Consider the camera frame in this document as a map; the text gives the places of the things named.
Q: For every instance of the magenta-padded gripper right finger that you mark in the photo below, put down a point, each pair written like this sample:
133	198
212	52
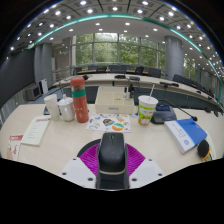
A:
145	171

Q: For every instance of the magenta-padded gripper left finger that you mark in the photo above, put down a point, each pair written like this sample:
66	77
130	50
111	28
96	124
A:
80	171

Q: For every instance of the black computer mouse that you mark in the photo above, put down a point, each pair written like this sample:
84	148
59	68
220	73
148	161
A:
112	151

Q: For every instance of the blue and white book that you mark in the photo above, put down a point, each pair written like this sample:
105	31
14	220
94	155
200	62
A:
186	133

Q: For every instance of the colourful sticker sheet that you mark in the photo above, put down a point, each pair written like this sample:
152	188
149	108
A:
108	122

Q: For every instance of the black conference microphone console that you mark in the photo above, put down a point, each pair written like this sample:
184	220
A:
163	115

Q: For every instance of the green printed drink cup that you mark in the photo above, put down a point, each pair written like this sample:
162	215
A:
146	111

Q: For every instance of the white lidded mug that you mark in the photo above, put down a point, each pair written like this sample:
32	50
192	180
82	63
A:
67	109

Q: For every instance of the white paper cup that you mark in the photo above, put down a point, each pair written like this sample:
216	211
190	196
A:
52	107

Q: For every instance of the white booklet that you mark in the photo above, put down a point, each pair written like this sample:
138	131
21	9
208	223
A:
213	150

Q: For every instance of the red thermos bottle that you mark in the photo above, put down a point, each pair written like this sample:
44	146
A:
80	100

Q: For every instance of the beige cardboard box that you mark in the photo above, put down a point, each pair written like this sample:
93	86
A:
114	101

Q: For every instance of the group of dark chairs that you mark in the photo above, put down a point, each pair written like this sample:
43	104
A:
155	72

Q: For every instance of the group of ceiling lights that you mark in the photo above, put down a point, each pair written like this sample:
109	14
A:
115	8

